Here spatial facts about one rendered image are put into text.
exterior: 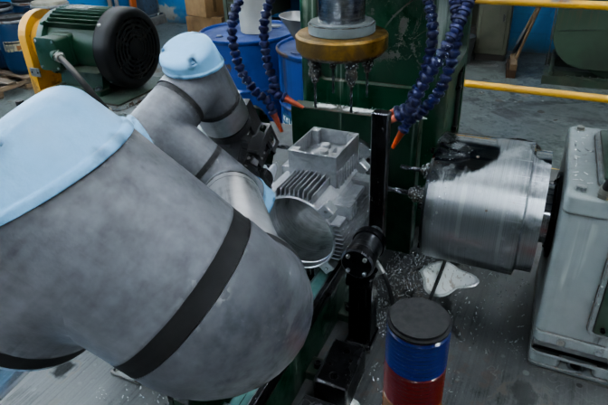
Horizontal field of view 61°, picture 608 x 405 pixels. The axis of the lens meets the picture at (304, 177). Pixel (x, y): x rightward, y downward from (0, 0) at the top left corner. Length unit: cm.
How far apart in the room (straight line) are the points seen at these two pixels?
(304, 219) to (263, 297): 83
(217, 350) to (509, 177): 72
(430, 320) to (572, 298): 51
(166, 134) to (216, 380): 42
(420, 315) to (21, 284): 35
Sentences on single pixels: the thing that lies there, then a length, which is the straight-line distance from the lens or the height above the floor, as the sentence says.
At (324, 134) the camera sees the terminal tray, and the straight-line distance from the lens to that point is 108.
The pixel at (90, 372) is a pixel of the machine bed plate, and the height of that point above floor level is 80.
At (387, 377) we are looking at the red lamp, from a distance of 55.
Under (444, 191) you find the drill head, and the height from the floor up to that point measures 111.
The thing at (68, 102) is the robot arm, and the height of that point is 148.
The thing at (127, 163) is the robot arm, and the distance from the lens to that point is 28.
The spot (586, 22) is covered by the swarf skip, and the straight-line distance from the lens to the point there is 507.
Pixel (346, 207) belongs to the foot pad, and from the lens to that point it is 94.
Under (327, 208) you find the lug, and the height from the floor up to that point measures 109.
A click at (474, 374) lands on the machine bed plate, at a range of 104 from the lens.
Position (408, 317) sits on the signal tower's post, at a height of 122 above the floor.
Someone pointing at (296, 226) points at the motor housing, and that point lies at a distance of 109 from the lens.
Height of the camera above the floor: 157
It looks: 28 degrees down
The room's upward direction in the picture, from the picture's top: 2 degrees counter-clockwise
